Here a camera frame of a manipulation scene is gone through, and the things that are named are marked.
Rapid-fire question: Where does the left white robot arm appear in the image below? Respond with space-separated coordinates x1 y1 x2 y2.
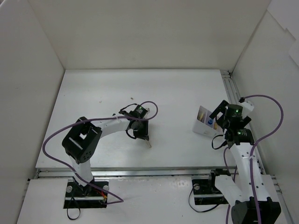
62 105 150 196

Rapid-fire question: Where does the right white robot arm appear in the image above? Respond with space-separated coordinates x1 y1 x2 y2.
206 100 281 224

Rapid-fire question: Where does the white container box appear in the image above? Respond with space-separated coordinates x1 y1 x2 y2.
192 106 223 137

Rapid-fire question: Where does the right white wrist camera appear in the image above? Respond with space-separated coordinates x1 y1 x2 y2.
239 97 254 118

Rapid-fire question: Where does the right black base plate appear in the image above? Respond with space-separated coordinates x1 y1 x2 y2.
192 179 228 205

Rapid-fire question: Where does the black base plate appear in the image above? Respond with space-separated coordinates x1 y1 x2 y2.
64 181 107 209
192 179 228 205

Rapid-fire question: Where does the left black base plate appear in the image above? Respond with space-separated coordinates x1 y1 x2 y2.
64 181 107 209

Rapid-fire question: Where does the front aluminium rail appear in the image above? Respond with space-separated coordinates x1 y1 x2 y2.
34 166 226 179

